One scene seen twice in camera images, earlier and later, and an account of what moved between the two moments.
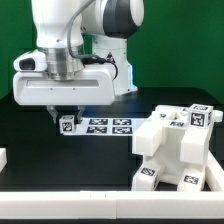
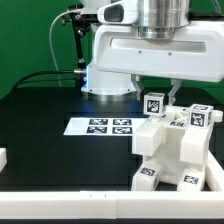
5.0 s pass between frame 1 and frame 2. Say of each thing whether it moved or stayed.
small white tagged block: moved
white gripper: moved
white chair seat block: stayed
